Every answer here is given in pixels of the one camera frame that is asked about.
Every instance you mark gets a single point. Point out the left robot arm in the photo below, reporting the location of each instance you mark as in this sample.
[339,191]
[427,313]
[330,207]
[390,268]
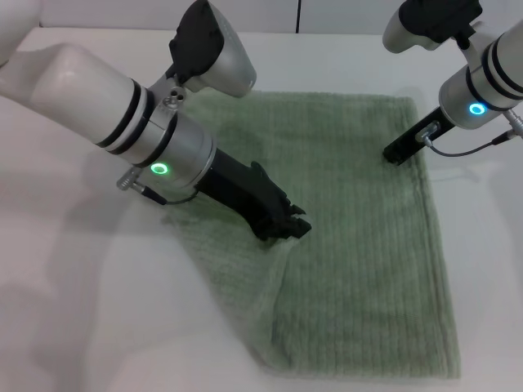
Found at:
[81,94]

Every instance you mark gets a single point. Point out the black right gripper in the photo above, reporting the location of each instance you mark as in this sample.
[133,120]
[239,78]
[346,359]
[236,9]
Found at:
[412,141]

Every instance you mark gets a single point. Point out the left wrist camera housing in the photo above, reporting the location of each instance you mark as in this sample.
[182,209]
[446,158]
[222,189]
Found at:
[220,53]

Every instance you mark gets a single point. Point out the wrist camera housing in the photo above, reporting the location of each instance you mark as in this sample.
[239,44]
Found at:
[220,53]
[429,24]

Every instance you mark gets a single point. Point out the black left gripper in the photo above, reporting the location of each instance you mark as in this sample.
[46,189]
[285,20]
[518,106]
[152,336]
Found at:
[253,196]

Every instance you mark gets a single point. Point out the right wrist camera housing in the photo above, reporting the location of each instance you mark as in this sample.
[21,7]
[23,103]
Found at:
[429,24]

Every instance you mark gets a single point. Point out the green ribbed towel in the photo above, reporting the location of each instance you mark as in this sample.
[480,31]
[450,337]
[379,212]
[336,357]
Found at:
[359,237]

